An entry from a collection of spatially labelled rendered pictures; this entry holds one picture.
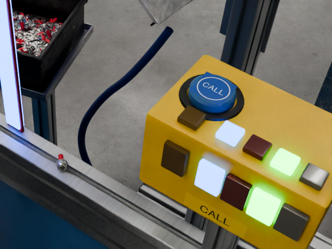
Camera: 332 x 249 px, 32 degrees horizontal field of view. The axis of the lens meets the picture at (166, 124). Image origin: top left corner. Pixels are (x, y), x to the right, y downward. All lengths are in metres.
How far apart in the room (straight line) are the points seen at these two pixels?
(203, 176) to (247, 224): 0.06
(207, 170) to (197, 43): 1.85
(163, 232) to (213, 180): 0.20
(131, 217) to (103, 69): 1.50
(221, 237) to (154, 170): 0.12
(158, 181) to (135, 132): 1.40
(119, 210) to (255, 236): 0.21
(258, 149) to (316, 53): 1.96
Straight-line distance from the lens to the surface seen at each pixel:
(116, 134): 1.90
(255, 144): 0.45
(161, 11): 0.80
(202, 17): 2.43
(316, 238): 1.69
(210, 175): 0.46
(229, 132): 0.45
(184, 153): 0.46
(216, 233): 0.59
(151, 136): 0.48
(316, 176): 0.45
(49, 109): 0.98
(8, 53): 0.65
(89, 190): 0.68
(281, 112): 0.49
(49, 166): 0.70
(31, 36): 0.92
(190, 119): 0.46
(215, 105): 0.47
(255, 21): 1.01
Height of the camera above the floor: 1.40
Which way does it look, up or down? 46 degrees down
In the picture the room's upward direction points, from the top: 9 degrees clockwise
